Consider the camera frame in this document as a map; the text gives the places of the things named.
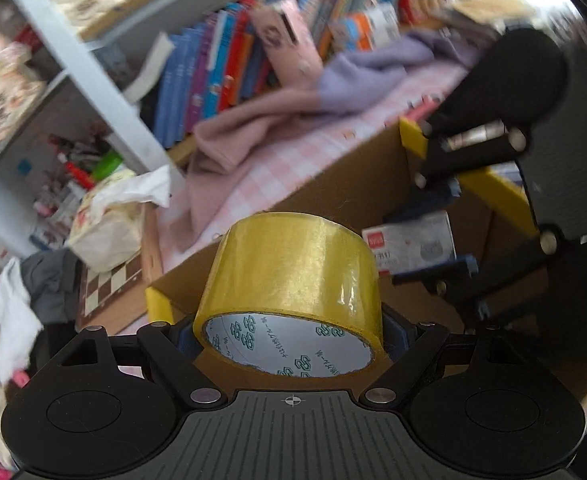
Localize wooden chessboard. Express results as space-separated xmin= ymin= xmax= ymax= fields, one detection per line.
xmin=76 ymin=205 xmax=161 ymax=333

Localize pink and purple blanket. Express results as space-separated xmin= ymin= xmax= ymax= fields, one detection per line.
xmin=186 ymin=27 xmax=479 ymax=251

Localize pink cylindrical humidifier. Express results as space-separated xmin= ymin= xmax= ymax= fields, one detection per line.
xmin=250 ymin=0 xmax=324 ymax=86

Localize pink floral ornament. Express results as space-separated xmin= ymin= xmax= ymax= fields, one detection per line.
xmin=0 ymin=32 xmax=46 ymax=156

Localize floral tissue pack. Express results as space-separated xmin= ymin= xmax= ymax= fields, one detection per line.
xmin=68 ymin=165 xmax=171 ymax=273

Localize row of colourful books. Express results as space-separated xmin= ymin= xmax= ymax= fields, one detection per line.
xmin=153 ymin=0 xmax=474 ymax=148

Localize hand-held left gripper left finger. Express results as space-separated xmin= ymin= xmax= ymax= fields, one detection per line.
xmin=48 ymin=316 xmax=226 ymax=408

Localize yellow tape roll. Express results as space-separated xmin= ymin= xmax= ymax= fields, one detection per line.
xmin=193 ymin=213 xmax=387 ymax=377

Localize stack of papers and envelopes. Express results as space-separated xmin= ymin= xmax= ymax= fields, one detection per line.
xmin=446 ymin=0 xmax=524 ymax=26

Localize orange and blue carton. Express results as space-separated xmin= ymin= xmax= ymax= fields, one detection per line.
xmin=331 ymin=2 xmax=401 ymax=53

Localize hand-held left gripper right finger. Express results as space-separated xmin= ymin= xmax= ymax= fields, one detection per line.
xmin=359 ymin=304 xmax=537 ymax=407

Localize grey cloth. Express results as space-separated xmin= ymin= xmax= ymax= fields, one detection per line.
xmin=20 ymin=247 xmax=81 ymax=326

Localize pens and stationery holders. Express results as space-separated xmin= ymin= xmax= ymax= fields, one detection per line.
xmin=33 ymin=132 xmax=124 ymax=221

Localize yellow cardboard box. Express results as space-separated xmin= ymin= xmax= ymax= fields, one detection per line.
xmin=146 ymin=116 xmax=587 ymax=411

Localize white shelf unit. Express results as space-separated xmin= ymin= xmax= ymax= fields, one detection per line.
xmin=0 ymin=0 xmax=354 ymax=261

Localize small white red-label box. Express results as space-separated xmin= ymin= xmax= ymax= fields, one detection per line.
xmin=362 ymin=211 xmax=458 ymax=277

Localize white shirt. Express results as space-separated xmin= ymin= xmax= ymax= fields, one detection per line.
xmin=0 ymin=257 xmax=44 ymax=386

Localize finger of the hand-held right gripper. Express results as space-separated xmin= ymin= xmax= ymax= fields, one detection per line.
xmin=391 ymin=232 xmax=560 ymax=319
xmin=383 ymin=85 xmax=527 ymax=223

